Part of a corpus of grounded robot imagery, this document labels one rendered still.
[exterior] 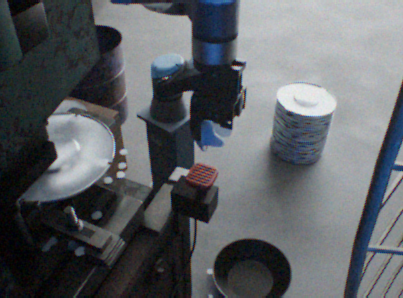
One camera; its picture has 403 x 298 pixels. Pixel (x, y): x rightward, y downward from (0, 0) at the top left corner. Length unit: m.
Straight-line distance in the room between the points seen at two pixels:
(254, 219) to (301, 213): 0.22
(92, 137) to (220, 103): 0.38
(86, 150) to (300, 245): 1.07
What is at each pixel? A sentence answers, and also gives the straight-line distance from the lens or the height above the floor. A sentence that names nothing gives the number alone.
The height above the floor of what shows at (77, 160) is 0.78.
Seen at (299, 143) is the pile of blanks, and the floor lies 0.14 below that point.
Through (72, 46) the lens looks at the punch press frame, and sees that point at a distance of 0.59.
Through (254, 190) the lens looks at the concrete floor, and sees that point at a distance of 1.85.
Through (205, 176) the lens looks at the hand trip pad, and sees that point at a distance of 0.84.
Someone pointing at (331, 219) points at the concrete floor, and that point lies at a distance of 1.82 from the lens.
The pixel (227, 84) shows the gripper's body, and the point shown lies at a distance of 0.65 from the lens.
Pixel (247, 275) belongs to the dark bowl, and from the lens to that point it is 1.58.
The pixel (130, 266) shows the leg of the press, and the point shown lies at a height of 0.62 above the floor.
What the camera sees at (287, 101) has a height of 0.31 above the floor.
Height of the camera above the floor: 1.36
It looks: 43 degrees down
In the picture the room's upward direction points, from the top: straight up
